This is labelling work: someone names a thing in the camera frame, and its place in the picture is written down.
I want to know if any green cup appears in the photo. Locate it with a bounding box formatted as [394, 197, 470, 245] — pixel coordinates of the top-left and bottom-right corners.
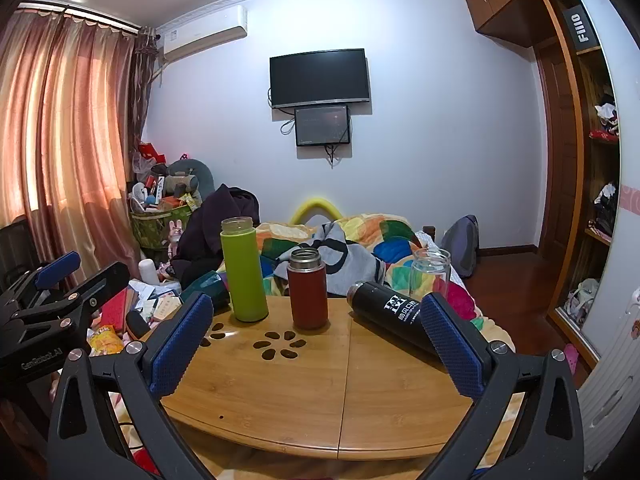
[220, 216, 270, 322]

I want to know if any red bag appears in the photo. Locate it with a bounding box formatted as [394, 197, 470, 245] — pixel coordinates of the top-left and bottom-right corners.
[137, 141, 169, 164]

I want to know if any clear glass cup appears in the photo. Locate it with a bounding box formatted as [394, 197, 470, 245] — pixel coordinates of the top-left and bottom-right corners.
[410, 248, 452, 302]

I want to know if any small black wall monitor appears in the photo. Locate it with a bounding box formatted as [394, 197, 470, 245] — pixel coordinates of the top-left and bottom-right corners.
[294, 104, 351, 148]

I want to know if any white handbag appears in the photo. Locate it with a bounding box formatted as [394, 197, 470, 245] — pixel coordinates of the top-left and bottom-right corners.
[567, 278, 600, 322]

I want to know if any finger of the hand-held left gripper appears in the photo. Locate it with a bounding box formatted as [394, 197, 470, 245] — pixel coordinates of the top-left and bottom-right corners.
[0, 251, 82, 311]
[10, 261, 131, 335]

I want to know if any colourful patchwork quilt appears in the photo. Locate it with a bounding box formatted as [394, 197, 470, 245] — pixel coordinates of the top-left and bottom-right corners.
[257, 214, 517, 353]

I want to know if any red book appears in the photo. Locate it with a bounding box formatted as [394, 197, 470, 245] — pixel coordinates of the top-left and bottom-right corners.
[99, 287, 134, 334]

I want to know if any white air conditioner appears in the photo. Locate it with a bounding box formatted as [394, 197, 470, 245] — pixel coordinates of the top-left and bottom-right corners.
[159, 5, 249, 64]

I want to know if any dark patterned curtain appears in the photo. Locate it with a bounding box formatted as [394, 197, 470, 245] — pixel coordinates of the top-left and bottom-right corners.
[128, 25, 162, 162]

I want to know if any dark purple jacket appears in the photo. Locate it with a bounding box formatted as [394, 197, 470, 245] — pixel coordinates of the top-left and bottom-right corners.
[172, 184, 261, 292]

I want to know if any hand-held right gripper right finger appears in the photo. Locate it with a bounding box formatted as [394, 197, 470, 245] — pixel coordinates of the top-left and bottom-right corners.
[419, 292, 586, 480]

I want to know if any wooden overhead cabinet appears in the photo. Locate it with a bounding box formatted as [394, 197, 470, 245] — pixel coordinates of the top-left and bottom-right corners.
[462, 0, 547, 49]

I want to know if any wooden bed table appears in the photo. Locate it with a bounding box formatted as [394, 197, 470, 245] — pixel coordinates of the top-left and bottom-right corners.
[160, 292, 517, 462]

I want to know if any black box on shelf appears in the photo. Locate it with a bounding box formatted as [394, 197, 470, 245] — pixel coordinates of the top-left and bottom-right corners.
[562, 0, 602, 56]

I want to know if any red cup with steel rim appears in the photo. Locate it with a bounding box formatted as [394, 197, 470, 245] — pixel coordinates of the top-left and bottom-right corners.
[286, 247, 329, 331]

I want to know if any grey backpack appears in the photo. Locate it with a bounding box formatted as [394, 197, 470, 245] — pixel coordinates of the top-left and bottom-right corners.
[441, 215, 480, 280]

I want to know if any black cup with white print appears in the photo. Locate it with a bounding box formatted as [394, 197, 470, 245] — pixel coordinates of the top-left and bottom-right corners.
[347, 281, 445, 359]

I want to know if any yellow foam tube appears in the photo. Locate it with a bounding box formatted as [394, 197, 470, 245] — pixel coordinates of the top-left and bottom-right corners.
[291, 198, 347, 226]

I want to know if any wooden wardrobe with shelves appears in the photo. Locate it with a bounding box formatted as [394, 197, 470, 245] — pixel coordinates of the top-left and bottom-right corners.
[532, 0, 625, 368]

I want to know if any black chair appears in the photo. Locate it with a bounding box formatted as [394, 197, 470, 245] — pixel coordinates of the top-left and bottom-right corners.
[0, 215, 45, 292]

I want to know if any black wall television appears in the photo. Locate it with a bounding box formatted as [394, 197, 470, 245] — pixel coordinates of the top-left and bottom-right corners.
[269, 48, 372, 110]

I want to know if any green basket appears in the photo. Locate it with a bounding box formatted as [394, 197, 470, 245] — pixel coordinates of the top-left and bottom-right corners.
[131, 208, 194, 252]

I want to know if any pink bunny toy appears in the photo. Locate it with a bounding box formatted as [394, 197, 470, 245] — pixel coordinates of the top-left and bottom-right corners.
[167, 220, 185, 257]

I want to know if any wooden door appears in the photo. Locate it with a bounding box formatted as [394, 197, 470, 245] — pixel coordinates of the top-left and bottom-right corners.
[532, 42, 572, 257]

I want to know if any pink curtain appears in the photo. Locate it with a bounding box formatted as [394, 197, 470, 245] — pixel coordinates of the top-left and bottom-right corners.
[0, 2, 138, 267]

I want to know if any teal plastic container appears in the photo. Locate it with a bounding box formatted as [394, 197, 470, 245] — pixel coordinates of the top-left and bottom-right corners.
[181, 270, 231, 312]

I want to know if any yellow snack packet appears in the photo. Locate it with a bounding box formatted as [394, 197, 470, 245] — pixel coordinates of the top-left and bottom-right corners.
[88, 325, 124, 357]

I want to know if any grey plush pillow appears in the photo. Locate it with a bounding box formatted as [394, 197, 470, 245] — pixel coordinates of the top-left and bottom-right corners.
[166, 159, 217, 202]

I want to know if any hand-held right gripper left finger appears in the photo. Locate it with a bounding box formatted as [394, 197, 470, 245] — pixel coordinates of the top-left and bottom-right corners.
[47, 291, 217, 480]

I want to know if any grey patterned cloth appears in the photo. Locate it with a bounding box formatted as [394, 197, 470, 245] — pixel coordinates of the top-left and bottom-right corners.
[272, 221, 387, 292]

